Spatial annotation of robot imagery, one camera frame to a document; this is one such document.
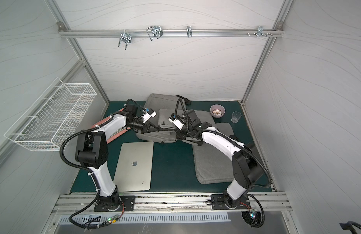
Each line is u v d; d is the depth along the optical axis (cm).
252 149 46
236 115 107
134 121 79
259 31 77
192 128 66
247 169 45
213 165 84
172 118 74
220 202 73
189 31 78
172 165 87
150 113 82
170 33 79
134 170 84
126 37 79
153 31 77
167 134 96
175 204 75
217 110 111
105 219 70
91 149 51
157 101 114
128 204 74
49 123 68
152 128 84
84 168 52
